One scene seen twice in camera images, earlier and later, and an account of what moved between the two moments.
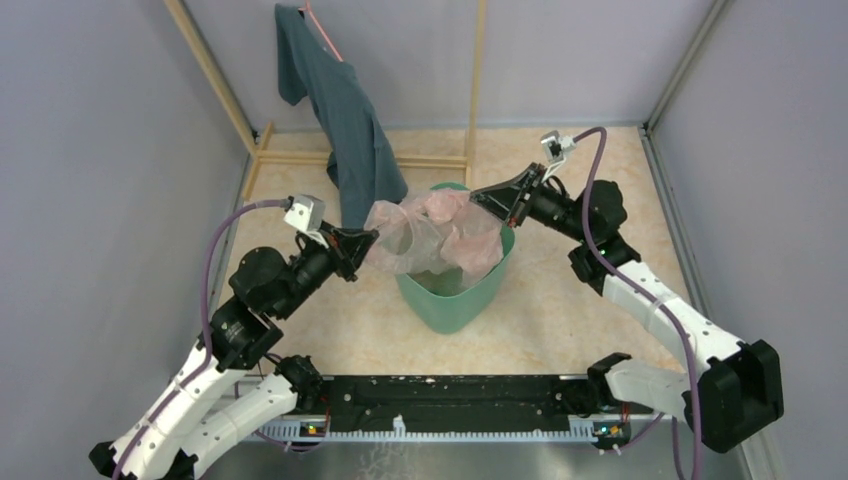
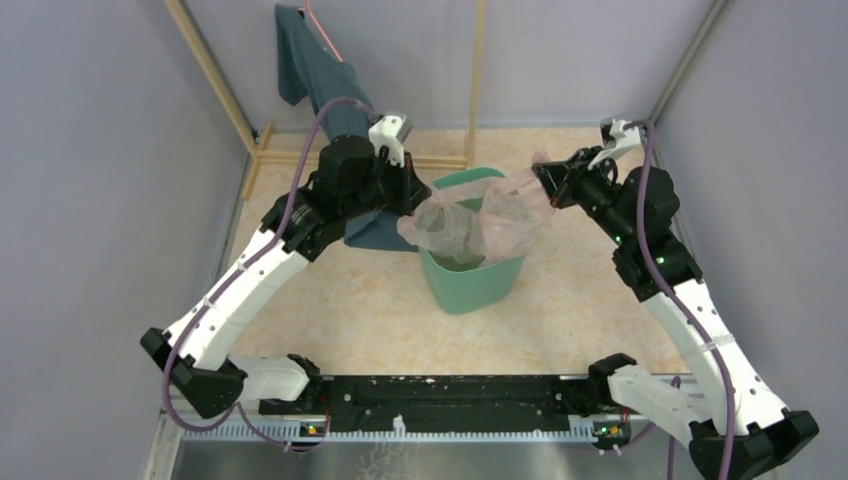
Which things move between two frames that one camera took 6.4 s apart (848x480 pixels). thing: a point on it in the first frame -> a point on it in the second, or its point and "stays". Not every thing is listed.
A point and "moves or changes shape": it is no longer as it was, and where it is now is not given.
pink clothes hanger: x=308 y=8 stays
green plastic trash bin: x=443 y=302 -> x=470 y=288
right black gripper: x=501 y=199 -> x=559 y=180
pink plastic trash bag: x=443 y=229 moves or changes shape
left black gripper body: x=325 y=231 -> x=395 y=184
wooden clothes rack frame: x=259 y=143 stays
